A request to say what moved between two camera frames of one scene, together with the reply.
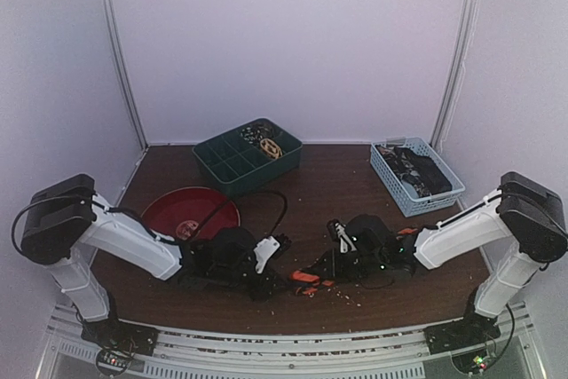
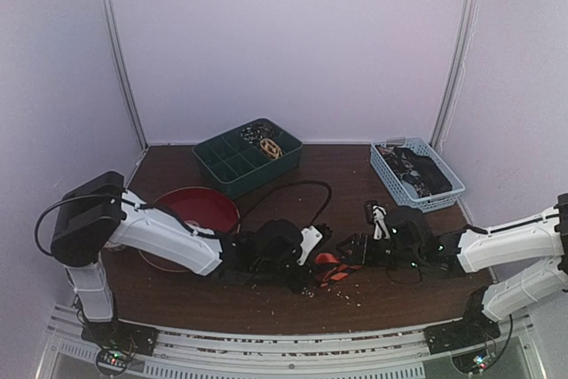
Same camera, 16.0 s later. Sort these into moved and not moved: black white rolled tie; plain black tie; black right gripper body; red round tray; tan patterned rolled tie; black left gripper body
Moved: black left gripper body; black right gripper body
Not moved: tan patterned rolled tie; black white rolled tie; red round tray; plain black tie
